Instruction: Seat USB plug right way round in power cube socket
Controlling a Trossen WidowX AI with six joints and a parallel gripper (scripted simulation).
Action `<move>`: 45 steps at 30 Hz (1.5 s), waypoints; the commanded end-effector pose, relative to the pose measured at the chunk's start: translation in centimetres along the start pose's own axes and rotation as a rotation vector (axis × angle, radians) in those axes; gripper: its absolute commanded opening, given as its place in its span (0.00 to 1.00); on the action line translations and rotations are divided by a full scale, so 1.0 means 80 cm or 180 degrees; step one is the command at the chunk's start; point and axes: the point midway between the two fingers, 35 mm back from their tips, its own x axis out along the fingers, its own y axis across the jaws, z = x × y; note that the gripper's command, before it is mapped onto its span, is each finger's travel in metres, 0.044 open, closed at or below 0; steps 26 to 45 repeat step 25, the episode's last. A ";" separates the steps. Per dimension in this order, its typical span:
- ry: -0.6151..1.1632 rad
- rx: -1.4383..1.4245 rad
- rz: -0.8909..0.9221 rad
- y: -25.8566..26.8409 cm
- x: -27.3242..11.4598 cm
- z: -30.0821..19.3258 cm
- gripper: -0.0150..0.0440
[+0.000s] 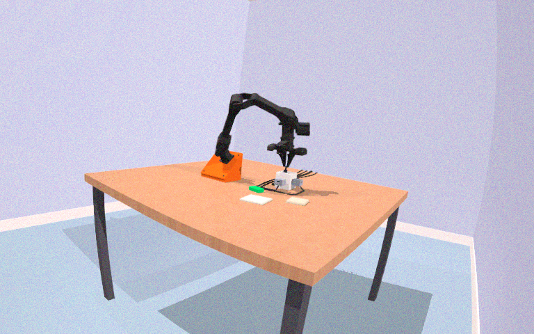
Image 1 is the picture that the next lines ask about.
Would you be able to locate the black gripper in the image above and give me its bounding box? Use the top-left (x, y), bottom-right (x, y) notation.
top-left (267, 134), bottom-right (307, 168)

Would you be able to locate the green rectangular block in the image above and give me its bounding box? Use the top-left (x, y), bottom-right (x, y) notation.
top-left (249, 186), bottom-right (264, 193)

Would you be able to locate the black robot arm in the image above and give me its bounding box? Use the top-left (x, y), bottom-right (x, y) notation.
top-left (214, 93), bottom-right (310, 164)

